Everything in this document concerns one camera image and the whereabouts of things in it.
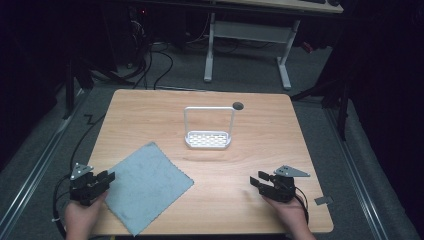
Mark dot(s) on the person's left hand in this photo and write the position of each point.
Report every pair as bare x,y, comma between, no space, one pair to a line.
81,220

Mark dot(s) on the person's right hand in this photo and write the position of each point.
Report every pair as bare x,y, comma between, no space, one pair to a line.
292,216

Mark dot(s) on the white-framed desk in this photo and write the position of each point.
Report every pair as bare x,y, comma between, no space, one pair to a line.
253,31

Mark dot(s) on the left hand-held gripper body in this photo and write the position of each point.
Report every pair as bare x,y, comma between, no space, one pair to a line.
85,186

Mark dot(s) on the dark computer tower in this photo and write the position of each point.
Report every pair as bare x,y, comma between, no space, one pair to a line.
138,33

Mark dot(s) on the black metal stand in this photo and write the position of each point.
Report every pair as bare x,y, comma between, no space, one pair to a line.
69,90
342,110

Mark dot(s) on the metal floor rail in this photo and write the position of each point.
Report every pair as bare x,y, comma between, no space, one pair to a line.
358,173
36,166

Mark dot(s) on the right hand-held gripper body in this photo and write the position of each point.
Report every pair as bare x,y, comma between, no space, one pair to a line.
283,188

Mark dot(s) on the grey cloth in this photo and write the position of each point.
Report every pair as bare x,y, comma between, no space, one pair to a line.
146,186

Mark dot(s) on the dark round table grommet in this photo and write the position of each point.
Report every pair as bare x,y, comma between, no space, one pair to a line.
238,106

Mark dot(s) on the grey tape piece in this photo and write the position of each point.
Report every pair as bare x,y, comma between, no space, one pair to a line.
323,200

